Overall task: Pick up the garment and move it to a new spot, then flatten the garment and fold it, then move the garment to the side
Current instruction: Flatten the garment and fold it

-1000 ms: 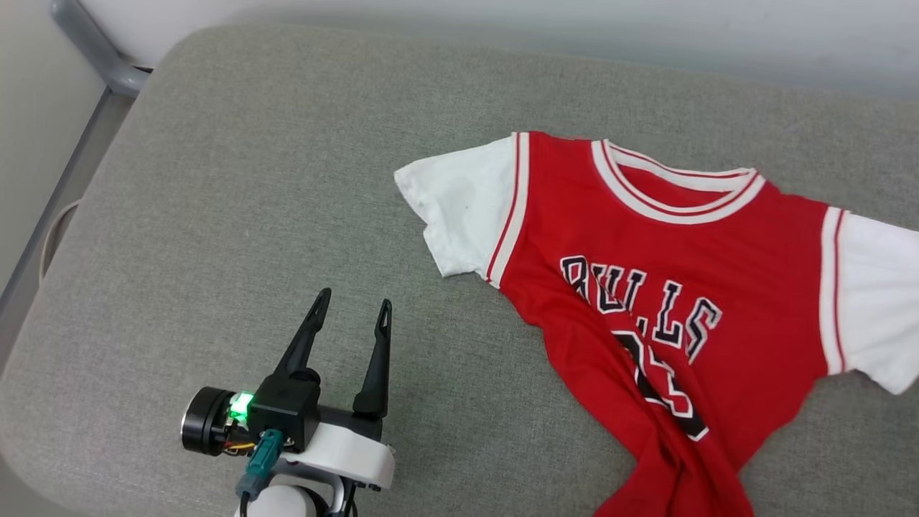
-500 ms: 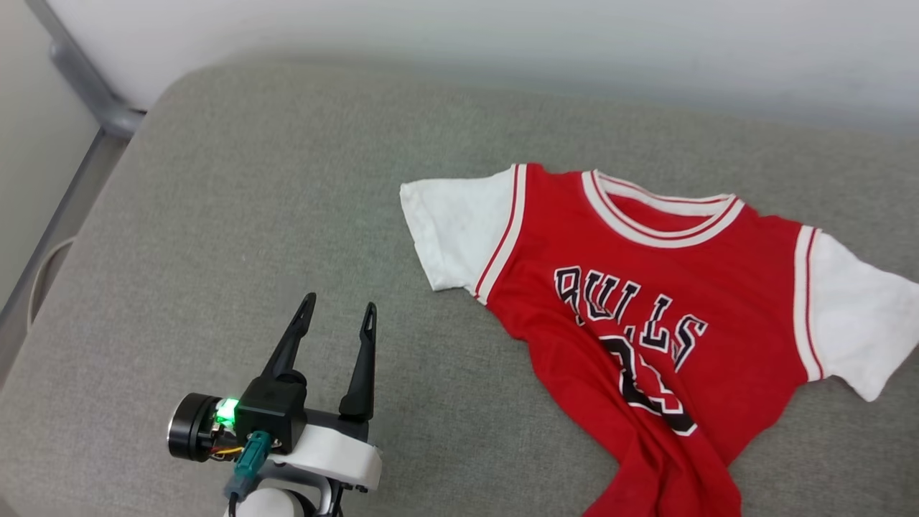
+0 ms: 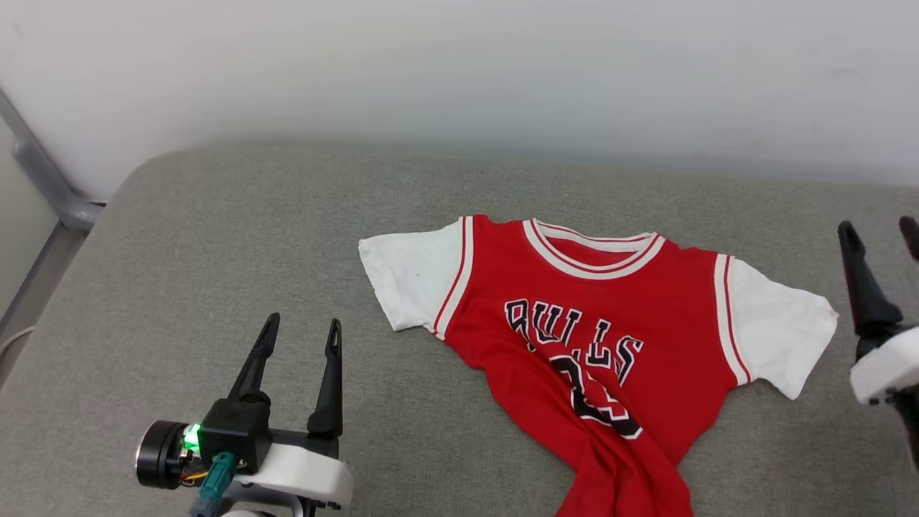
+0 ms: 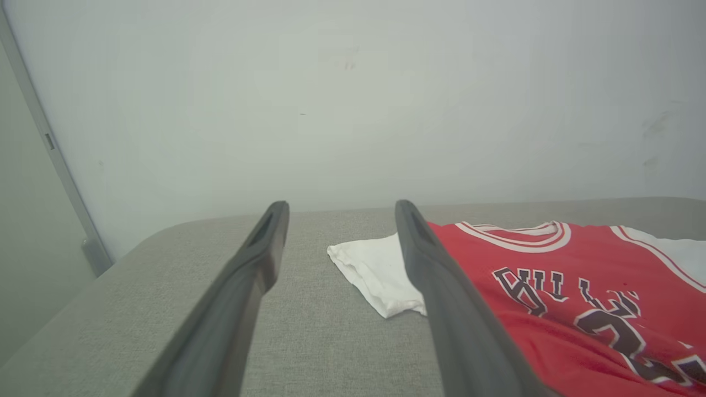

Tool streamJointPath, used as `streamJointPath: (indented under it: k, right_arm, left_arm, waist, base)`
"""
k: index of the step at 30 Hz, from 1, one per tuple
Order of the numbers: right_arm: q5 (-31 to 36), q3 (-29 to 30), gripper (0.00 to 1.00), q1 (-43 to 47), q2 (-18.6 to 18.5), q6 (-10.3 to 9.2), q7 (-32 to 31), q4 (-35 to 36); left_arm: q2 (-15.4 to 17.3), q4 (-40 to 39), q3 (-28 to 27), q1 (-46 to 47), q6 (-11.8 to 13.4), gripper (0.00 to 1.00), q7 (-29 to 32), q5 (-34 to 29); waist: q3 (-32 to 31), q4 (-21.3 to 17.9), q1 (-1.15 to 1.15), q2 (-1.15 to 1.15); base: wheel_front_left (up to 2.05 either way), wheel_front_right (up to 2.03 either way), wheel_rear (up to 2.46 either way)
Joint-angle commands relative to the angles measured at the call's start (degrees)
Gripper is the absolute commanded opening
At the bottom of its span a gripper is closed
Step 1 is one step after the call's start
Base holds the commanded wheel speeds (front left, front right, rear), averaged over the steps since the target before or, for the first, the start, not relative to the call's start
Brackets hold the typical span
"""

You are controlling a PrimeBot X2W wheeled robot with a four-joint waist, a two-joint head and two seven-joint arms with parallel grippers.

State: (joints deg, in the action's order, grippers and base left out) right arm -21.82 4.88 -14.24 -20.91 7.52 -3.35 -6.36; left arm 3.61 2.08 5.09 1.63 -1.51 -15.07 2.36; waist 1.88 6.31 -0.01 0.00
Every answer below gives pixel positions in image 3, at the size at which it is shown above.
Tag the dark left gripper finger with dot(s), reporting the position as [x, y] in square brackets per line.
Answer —
[255, 370]
[330, 402]

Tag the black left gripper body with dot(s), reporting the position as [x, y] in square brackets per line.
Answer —
[161, 456]

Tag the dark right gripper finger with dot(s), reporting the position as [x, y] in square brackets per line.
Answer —
[912, 233]
[865, 301]

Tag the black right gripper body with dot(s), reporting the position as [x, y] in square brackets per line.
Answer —
[912, 424]

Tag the red white Bulls jersey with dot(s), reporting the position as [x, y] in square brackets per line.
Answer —
[488, 287]

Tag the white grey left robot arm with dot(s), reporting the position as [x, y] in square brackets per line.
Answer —
[244, 513]

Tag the grey fabric sofa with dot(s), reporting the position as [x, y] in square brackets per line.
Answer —
[215, 251]

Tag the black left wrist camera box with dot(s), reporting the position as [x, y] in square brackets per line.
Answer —
[237, 431]

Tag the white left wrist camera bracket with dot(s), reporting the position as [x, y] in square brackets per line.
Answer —
[301, 474]

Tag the grey metal pipe rail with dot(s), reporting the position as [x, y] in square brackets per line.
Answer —
[72, 214]

